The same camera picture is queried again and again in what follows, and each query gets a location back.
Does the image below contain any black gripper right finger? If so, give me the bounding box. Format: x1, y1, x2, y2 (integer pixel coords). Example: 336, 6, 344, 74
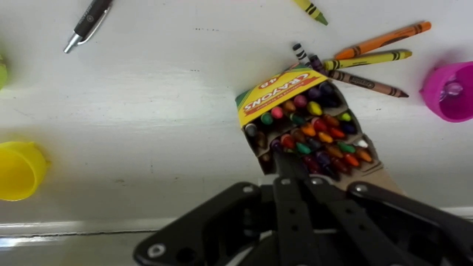
305, 178, 413, 266

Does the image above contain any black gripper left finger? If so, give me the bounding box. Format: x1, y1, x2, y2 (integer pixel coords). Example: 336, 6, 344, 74
273, 152, 319, 266

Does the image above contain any yellow green crayon box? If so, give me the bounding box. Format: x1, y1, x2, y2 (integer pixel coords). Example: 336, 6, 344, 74
234, 67, 400, 192

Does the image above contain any brown crayon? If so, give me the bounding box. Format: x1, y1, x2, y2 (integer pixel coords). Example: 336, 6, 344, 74
328, 71, 409, 98

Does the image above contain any yellow crayon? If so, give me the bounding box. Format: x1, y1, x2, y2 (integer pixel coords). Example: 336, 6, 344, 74
322, 49, 412, 71

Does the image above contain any orange crayon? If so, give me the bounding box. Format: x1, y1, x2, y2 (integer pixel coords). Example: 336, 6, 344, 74
347, 21, 431, 58

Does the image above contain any yellow-green crayon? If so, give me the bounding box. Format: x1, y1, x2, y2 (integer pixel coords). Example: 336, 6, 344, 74
292, 0, 328, 25

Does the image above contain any magenta plastic cup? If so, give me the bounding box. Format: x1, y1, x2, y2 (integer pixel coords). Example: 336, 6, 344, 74
419, 62, 473, 123

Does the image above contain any yellow plastic cup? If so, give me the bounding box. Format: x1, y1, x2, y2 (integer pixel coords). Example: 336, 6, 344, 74
0, 142, 47, 201

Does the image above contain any black pen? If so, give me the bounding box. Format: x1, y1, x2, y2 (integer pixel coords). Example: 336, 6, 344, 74
63, 0, 113, 53

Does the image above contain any green plastic cup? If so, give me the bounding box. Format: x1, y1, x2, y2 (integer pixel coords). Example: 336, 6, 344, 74
0, 55, 8, 89

